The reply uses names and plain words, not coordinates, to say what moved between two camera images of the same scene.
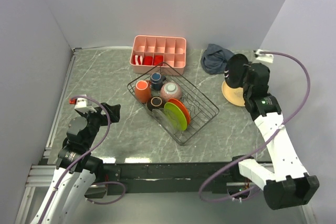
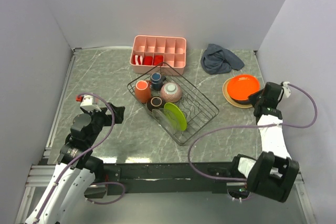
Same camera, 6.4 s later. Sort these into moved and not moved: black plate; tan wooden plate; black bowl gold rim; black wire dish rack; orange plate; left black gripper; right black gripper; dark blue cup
Moved: black plate; orange plate; right black gripper
Not moved: dark blue cup; black wire dish rack; tan wooden plate; black bowl gold rim; left black gripper
